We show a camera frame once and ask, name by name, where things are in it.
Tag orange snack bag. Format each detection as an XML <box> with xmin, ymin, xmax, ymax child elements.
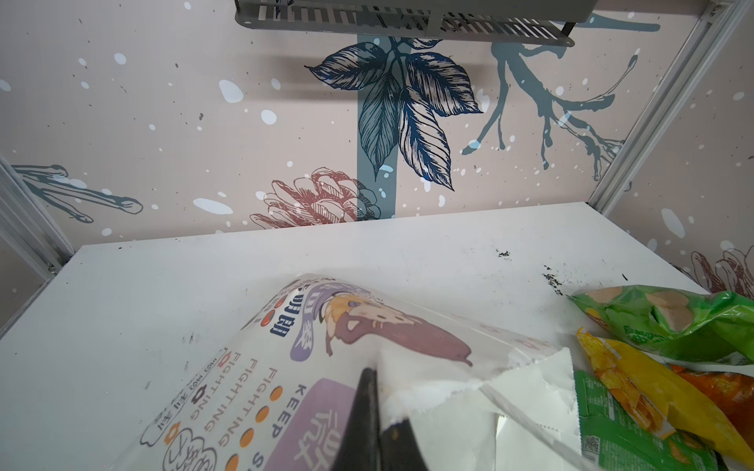
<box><xmin>671</xmin><ymin>365</ymin><xmax>754</xmax><ymax>447</ymax></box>

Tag green snack bag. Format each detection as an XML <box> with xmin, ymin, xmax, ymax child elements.
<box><xmin>575</xmin><ymin>371</ymin><xmax>728</xmax><ymax>471</ymax></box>
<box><xmin>571</xmin><ymin>286</ymin><xmax>753</xmax><ymax>366</ymax></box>

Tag white printed paper bag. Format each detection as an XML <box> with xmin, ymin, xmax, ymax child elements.
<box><xmin>114</xmin><ymin>275</ymin><xmax>597</xmax><ymax>470</ymax></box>

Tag black hanging basket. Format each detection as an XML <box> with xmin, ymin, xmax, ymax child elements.
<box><xmin>235</xmin><ymin>0</ymin><xmax>597</xmax><ymax>47</ymax></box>

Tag yellow snack bag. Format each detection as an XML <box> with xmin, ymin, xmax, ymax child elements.
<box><xmin>576</xmin><ymin>330</ymin><xmax>753</xmax><ymax>469</ymax></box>

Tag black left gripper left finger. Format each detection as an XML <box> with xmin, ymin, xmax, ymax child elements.
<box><xmin>331</xmin><ymin>368</ymin><xmax>381</xmax><ymax>471</ymax></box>

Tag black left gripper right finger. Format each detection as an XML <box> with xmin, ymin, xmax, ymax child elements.
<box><xmin>379</xmin><ymin>419</ymin><xmax>429</xmax><ymax>471</ymax></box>

